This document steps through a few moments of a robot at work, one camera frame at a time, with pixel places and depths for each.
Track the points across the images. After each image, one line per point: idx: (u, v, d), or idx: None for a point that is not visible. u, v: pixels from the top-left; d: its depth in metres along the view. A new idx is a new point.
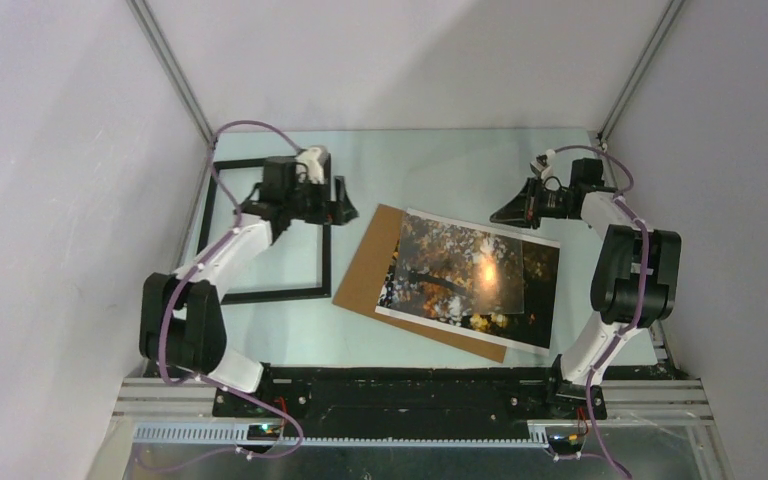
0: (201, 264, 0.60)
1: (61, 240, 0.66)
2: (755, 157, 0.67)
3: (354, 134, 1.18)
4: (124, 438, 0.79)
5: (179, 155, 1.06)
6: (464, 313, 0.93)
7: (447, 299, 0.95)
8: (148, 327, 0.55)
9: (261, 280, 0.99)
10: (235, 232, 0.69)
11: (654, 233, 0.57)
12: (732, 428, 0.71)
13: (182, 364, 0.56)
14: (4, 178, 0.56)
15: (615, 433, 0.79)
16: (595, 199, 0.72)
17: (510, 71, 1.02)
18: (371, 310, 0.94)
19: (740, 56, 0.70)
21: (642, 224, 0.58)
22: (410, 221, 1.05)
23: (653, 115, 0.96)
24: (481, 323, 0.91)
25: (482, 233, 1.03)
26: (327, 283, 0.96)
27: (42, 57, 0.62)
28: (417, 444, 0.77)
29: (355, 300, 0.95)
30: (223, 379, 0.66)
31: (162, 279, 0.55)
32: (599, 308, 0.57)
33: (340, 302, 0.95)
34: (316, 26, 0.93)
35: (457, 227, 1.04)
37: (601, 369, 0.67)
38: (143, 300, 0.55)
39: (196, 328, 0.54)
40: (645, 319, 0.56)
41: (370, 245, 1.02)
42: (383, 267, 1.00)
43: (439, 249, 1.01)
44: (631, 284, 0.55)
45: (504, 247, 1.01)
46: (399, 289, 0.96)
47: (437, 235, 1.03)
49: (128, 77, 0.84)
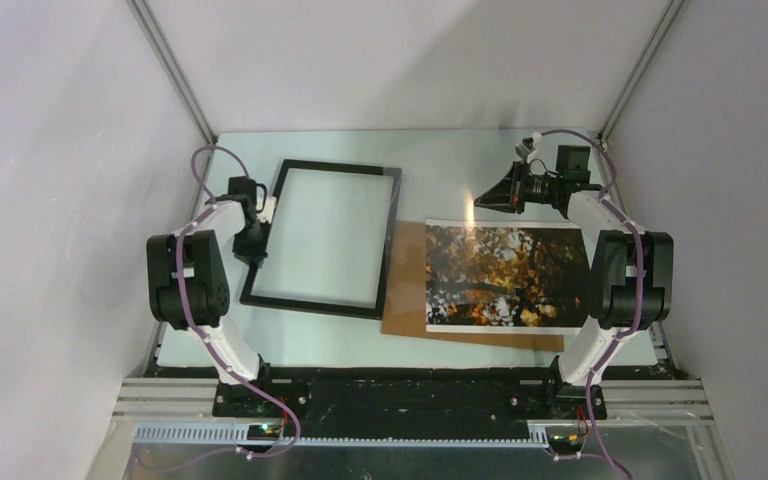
0: (193, 223, 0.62)
1: (61, 240, 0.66)
2: (755, 155, 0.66)
3: (353, 134, 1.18)
4: (125, 438, 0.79)
5: (180, 155, 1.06)
6: (513, 313, 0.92)
7: (493, 301, 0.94)
8: (156, 284, 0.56)
9: (307, 288, 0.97)
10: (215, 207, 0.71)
11: (645, 235, 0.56)
12: (733, 428, 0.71)
13: (200, 313, 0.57)
14: (4, 177, 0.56)
15: (616, 433, 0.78)
16: (579, 198, 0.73)
17: (510, 70, 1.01)
18: (426, 332, 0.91)
19: (739, 56, 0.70)
21: (633, 226, 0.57)
22: (432, 232, 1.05)
23: (654, 115, 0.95)
24: (531, 317, 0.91)
25: (506, 230, 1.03)
26: (378, 307, 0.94)
27: (42, 58, 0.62)
28: (417, 444, 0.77)
29: (404, 324, 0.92)
30: (227, 359, 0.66)
31: (162, 237, 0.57)
32: (598, 314, 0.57)
33: (390, 331, 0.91)
34: (316, 26, 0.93)
35: (479, 229, 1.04)
37: (601, 370, 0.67)
38: (147, 259, 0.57)
39: (205, 269, 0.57)
40: (645, 322, 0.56)
41: (404, 257, 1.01)
42: (421, 282, 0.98)
43: (469, 254, 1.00)
44: (628, 290, 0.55)
45: (529, 239, 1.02)
46: (444, 303, 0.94)
47: (463, 241, 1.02)
49: (129, 77, 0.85)
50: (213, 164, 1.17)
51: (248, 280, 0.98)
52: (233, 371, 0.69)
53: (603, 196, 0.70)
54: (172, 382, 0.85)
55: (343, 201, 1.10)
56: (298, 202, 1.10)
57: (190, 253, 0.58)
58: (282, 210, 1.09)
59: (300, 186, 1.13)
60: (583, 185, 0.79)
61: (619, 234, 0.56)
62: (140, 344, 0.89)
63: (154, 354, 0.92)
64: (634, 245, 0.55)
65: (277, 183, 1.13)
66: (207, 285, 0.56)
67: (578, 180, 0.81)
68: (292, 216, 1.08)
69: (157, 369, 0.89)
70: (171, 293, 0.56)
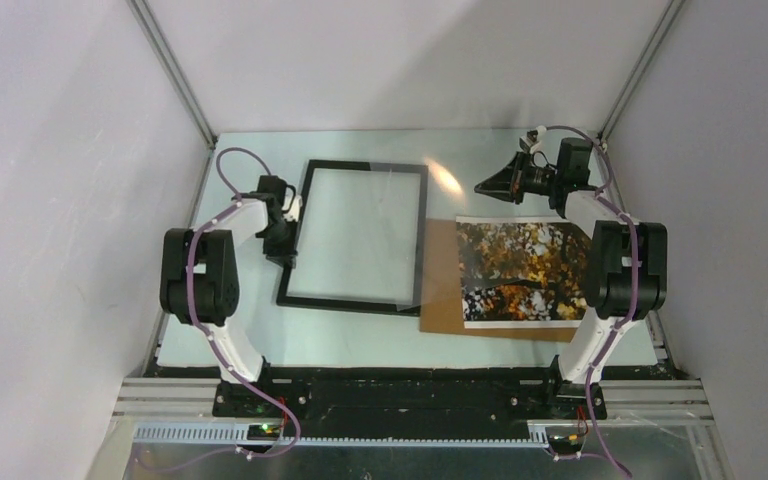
0: (214, 221, 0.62)
1: (61, 239, 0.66)
2: (754, 155, 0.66)
3: (353, 134, 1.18)
4: (124, 439, 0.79)
5: (180, 156, 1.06)
6: (549, 306, 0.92)
7: (528, 296, 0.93)
8: (168, 277, 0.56)
9: (342, 286, 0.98)
10: (239, 205, 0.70)
11: (640, 225, 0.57)
12: (732, 428, 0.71)
13: (202, 308, 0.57)
14: (4, 179, 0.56)
15: (616, 434, 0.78)
16: (576, 197, 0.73)
17: (510, 70, 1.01)
18: (463, 329, 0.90)
19: (738, 56, 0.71)
21: (628, 217, 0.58)
22: (463, 229, 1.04)
23: (653, 114, 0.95)
24: (568, 311, 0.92)
25: (535, 225, 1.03)
26: (415, 303, 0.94)
27: (41, 58, 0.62)
28: (417, 444, 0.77)
29: (440, 320, 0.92)
30: (231, 359, 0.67)
31: (181, 231, 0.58)
32: (595, 302, 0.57)
33: (428, 329, 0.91)
34: (316, 26, 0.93)
35: (509, 225, 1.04)
37: (601, 365, 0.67)
38: (163, 252, 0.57)
39: (216, 266, 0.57)
40: (641, 311, 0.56)
41: (435, 254, 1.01)
42: (455, 281, 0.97)
43: (500, 250, 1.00)
44: (625, 278, 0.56)
45: (560, 233, 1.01)
46: (481, 299, 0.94)
47: (494, 237, 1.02)
49: (128, 76, 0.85)
50: (213, 164, 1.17)
51: (283, 280, 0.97)
52: (234, 370, 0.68)
53: (599, 193, 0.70)
54: (171, 382, 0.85)
55: (373, 200, 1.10)
56: (326, 200, 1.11)
57: (204, 250, 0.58)
58: (311, 209, 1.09)
59: (328, 185, 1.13)
60: (580, 187, 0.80)
61: (615, 225, 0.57)
62: (140, 344, 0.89)
63: (154, 354, 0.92)
64: (629, 234, 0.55)
65: (305, 182, 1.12)
66: (215, 282, 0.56)
67: (575, 182, 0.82)
68: (320, 215, 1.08)
69: (157, 369, 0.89)
70: (178, 285, 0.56)
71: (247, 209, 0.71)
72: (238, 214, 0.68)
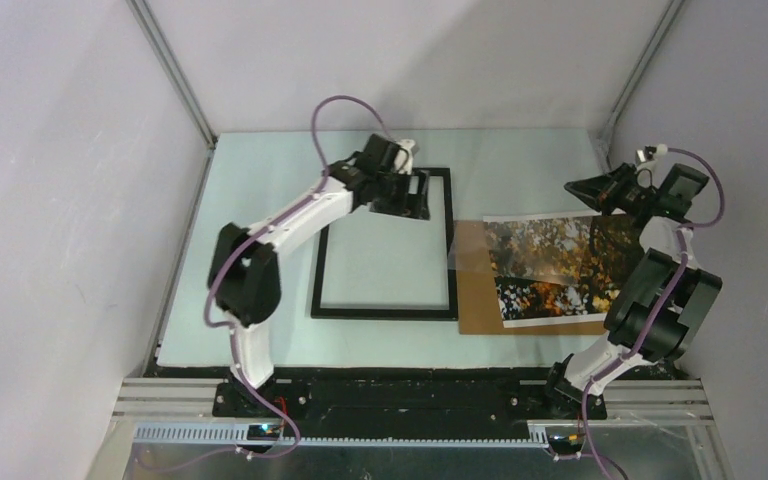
0: (271, 227, 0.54)
1: (61, 239, 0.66)
2: (753, 154, 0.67)
3: (353, 134, 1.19)
4: (124, 438, 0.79)
5: (181, 155, 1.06)
6: (585, 300, 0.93)
7: (564, 292, 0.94)
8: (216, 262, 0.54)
9: (372, 289, 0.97)
10: (315, 197, 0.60)
11: (694, 270, 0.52)
12: (732, 428, 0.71)
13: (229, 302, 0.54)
14: (5, 179, 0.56)
15: (615, 433, 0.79)
16: (658, 223, 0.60)
17: (511, 69, 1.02)
18: (504, 329, 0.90)
19: (738, 53, 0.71)
21: (686, 256, 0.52)
22: (491, 229, 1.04)
23: (653, 114, 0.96)
24: (603, 303, 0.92)
25: (562, 220, 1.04)
26: (453, 305, 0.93)
27: (43, 57, 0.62)
28: (417, 444, 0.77)
29: (478, 321, 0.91)
30: (244, 357, 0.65)
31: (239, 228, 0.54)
32: (609, 324, 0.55)
33: (468, 332, 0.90)
34: (317, 25, 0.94)
35: (537, 222, 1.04)
37: (602, 382, 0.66)
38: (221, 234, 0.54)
39: (251, 279, 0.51)
40: (650, 350, 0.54)
41: (467, 254, 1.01)
42: (490, 282, 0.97)
43: (530, 247, 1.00)
44: (647, 312, 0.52)
45: (586, 228, 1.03)
46: (517, 298, 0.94)
47: (522, 235, 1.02)
49: (129, 76, 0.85)
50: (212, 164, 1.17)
51: (315, 291, 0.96)
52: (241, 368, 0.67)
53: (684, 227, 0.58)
54: (168, 382, 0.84)
55: None
56: None
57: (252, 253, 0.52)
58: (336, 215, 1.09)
59: None
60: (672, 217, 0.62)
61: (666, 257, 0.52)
62: (140, 344, 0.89)
63: (154, 355, 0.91)
64: (675, 274, 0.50)
65: None
66: (242, 292, 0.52)
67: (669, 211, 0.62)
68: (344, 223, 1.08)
69: (156, 369, 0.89)
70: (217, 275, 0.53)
71: (323, 202, 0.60)
72: (304, 214, 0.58)
